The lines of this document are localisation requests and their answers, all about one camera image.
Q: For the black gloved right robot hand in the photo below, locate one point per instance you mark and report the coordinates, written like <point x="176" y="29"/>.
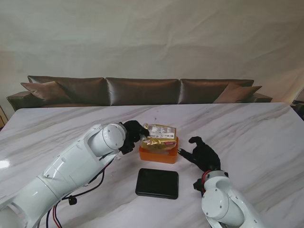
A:
<point x="204" y="154"/>

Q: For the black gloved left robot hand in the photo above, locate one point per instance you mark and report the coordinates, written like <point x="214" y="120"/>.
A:
<point x="134" y="130"/>

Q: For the gold tissue pack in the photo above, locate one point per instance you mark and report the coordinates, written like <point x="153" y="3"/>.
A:
<point x="159" y="141"/>

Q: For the orange tissue box cover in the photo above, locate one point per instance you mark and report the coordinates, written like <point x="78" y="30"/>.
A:
<point x="156" y="158"/>

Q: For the black tissue box base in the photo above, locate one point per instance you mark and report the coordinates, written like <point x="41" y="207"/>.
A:
<point x="156" y="183"/>

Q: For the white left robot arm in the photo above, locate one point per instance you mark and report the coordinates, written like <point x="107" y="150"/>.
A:
<point x="71" y="166"/>

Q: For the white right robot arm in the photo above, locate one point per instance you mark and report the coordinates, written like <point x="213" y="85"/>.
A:
<point x="225" y="202"/>

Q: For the brown sofa back cushion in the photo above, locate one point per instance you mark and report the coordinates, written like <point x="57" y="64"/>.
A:
<point x="142" y="91"/>
<point x="202" y="91"/>
<point x="88" y="90"/>

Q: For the brown throw pillow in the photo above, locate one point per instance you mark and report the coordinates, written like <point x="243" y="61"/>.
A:
<point x="45" y="91"/>
<point x="237" y="93"/>

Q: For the dark side furniture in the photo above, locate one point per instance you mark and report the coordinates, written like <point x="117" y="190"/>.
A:
<point x="298" y="108"/>

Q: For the brown leather sofa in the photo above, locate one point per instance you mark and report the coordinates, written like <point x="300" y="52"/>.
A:
<point x="21" y="98"/>

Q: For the wooden slatted furniture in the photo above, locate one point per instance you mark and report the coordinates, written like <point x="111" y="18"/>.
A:
<point x="2" y="116"/>

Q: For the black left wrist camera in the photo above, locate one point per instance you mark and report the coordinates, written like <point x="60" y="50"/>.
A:
<point x="127" y="148"/>

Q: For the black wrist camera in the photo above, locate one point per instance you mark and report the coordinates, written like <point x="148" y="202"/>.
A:
<point x="127" y="148"/>
<point x="198" y="185"/>

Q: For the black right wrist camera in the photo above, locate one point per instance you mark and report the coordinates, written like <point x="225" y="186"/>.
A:
<point x="198" y="185"/>

